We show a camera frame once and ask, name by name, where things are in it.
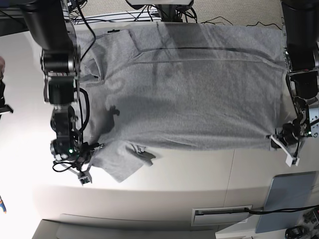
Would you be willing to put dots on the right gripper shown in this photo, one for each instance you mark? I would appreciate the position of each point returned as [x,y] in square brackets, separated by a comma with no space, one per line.
[74,159]

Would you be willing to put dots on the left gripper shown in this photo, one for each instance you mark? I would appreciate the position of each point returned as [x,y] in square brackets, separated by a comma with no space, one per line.
[290,138]

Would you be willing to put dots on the grey T-shirt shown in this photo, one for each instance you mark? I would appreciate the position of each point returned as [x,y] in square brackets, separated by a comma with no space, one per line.
[180,86]

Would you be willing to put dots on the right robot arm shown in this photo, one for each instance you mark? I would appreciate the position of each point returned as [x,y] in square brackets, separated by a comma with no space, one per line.
[51,28]

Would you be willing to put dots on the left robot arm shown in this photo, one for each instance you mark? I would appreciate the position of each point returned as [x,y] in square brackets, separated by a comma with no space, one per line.
[301,52]

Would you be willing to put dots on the blue grey tablet pad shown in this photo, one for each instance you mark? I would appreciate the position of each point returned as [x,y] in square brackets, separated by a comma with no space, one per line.
[286,191]

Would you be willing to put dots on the blue orange tool handle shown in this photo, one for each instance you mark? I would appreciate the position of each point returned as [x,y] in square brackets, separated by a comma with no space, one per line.
[2,205]

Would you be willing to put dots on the white table cable tray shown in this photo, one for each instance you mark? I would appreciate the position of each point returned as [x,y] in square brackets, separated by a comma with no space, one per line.
[219,216]

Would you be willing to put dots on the black camera stand base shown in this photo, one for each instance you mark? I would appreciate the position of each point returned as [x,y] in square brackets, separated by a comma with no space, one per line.
[168,10]

